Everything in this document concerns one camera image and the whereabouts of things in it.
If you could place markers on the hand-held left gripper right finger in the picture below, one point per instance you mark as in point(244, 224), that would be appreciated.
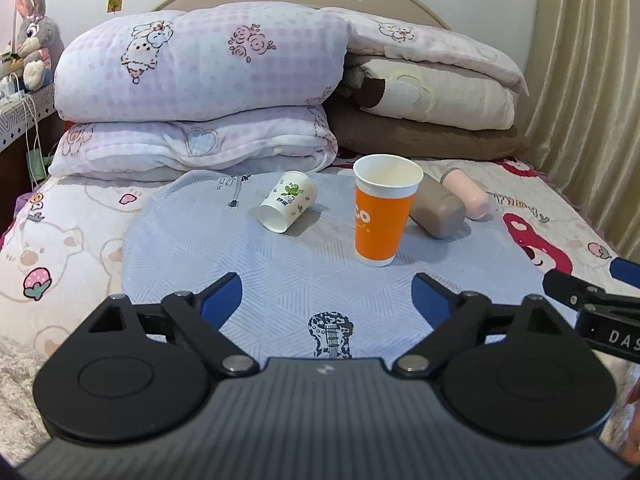
point(430, 302)

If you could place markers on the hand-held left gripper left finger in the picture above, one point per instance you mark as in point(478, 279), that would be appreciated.
point(224, 302)

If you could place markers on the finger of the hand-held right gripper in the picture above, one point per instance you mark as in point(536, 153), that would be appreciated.
point(627, 271)
point(565, 286)

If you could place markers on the white frog print paper cup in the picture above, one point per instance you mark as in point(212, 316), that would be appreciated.
point(290, 199)

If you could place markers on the brown plastic cup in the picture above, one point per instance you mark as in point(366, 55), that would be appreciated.
point(440, 207)

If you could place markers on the orange paper cup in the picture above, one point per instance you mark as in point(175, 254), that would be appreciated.
point(381, 220)

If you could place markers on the pink plastic cup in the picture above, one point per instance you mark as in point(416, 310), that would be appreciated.
point(467, 192)

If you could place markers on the grey guitar print mat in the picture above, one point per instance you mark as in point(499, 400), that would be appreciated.
point(300, 270)

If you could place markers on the white heart print folded quilt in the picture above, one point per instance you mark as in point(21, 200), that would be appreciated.
point(200, 142)

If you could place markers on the brown folded blanket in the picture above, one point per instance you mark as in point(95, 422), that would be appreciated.
point(425, 140)

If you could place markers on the bear print bed sheet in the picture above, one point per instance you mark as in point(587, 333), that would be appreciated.
point(65, 250)

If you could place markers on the beige curtain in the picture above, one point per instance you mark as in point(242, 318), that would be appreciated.
point(585, 85)

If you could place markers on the cream folded blanket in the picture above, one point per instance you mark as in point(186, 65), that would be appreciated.
point(450, 95)

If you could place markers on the white fuzzy blanket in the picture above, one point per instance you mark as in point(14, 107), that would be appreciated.
point(17, 375)

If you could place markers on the pink checked folded quilt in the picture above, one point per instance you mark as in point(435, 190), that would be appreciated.
point(200, 60)

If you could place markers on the pink bear print blanket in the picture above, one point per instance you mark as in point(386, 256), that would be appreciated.
point(430, 40)

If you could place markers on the bedside table with patterned cloth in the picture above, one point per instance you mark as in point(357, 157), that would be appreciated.
point(15, 125)

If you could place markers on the white charger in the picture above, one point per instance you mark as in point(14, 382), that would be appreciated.
point(11, 85)

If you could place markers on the grey rabbit plush toy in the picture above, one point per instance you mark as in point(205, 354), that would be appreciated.
point(34, 35)

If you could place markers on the yellow wall sticker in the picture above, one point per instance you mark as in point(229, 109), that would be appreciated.
point(115, 2)

